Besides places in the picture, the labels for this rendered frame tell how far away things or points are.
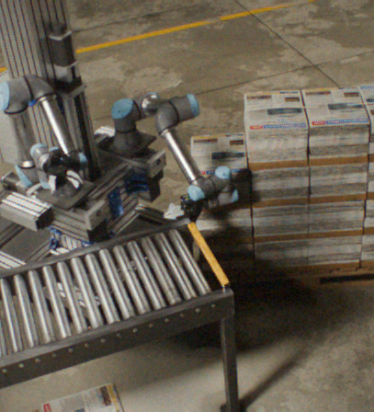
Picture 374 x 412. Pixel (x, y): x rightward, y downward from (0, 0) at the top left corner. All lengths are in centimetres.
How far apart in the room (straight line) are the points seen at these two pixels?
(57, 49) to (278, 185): 125
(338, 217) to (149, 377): 126
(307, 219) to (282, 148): 45
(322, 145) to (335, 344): 104
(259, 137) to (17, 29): 123
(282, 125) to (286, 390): 128
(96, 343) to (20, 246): 156
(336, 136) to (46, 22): 145
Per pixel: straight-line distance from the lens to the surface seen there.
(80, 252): 309
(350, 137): 336
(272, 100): 351
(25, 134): 319
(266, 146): 333
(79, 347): 273
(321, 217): 361
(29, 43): 332
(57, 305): 288
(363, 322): 380
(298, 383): 351
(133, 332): 275
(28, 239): 422
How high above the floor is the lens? 277
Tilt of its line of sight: 37 degrees down
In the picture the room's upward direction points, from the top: 7 degrees counter-clockwise
